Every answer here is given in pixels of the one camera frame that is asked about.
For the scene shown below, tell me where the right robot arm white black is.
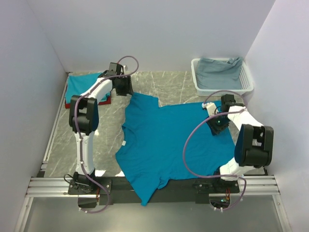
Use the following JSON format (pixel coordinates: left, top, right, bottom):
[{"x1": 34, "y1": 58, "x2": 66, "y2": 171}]
[{"x1": 202, "y1": 94, "x2": 274, "y2": 193}]

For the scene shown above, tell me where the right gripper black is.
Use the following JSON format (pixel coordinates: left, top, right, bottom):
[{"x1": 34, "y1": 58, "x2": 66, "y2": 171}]
[{"x1": 205, "y1": 111, "x2": 231, "y2": 136}]

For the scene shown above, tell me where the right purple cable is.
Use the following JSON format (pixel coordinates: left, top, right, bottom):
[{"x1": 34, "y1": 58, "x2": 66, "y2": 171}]
[{"x1": 183, "y1": 90, "x2": 248, "y2": 212}]

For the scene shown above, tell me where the folded red t shirt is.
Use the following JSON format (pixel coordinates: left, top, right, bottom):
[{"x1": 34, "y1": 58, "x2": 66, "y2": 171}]
[{"x1": 64, "y1": 94, "x2": 111, "y2": 109}]

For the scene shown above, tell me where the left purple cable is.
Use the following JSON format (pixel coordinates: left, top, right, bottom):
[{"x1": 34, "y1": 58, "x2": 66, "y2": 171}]
[{"x1": 74, "y1": 56, "x2": 140, "y2": 214}]

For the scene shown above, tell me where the purple cable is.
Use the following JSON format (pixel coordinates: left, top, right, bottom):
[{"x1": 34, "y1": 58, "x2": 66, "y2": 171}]
[
  {"x1": 183, "y1": 90, "x2": 248, "y2": 212},
  {"x1": 74, "y1": 56, "x2": 140, "y2": 214}
]

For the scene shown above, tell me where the black base beam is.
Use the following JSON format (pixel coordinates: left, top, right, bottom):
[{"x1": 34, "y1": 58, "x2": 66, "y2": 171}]
[{"x1": 68, "y1": 177, "x2": 240, "y2": 208}]

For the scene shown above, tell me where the folded light teal t shirt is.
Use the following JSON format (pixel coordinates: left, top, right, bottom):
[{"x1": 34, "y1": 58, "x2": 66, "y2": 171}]
[{"x1": 65, "y1": 73, "x2": 100, "y2": 104}]

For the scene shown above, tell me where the white plastic basket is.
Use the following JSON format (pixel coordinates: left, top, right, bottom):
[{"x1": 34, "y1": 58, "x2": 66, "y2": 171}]
[{"x1": 191, "y1": 58, "x2": 254, "y2": 96}]

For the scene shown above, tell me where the aluminium rail frame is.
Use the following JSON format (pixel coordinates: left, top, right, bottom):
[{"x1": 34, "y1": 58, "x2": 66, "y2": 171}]
[{"x1": 14, "y1": 72, "x2": 290, "y2": 232}]

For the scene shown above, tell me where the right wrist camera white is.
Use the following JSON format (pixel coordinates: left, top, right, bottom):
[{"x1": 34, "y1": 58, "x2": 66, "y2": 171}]
[{"x1": 202, "y1": 102, "x2": 217, "y2": 116}]

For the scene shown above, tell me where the grey blue t shirt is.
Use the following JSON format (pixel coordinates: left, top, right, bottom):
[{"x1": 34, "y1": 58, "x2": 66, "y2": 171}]
[{"x1": 196, "y1": 57, "x2": 243, "y2": 90}]

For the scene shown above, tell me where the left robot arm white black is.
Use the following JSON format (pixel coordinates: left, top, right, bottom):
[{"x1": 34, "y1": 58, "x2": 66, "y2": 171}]
[{"x1": 69, "y1": 62, "x2": 134, "y2": 194}]

